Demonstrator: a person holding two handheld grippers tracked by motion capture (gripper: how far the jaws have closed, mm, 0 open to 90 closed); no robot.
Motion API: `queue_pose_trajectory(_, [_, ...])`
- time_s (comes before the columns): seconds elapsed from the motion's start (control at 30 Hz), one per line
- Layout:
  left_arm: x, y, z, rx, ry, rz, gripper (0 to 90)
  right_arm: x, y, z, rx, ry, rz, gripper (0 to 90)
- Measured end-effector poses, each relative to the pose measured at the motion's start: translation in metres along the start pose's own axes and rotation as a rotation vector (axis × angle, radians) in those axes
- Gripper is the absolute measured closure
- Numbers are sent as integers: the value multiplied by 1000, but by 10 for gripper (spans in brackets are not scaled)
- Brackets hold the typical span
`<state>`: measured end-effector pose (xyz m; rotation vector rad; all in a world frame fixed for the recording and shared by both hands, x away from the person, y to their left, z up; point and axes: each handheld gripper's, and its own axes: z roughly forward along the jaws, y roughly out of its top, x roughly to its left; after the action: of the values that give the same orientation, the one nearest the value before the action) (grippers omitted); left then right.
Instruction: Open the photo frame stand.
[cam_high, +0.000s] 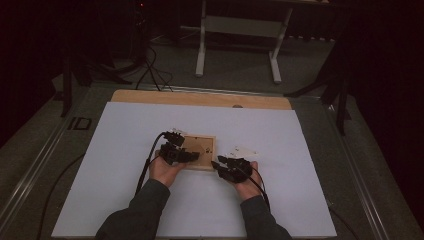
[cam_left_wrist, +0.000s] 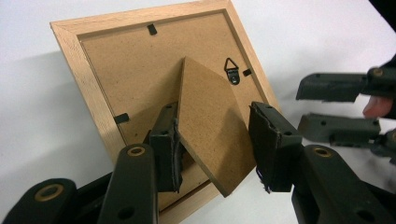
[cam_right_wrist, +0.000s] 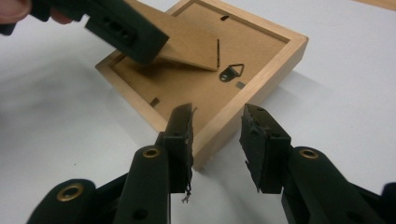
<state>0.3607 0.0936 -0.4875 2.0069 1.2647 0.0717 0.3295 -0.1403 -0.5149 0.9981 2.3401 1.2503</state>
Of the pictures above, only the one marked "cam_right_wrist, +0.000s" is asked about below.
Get wooden photo frame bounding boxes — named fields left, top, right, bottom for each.
left=94, top=0, right=310, bottom=171

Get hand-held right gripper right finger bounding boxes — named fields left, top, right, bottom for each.
left=238, top=104, right=292, bottom=194

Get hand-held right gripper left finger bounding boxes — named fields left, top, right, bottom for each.
left=163, top=103, right=198, bottom=203

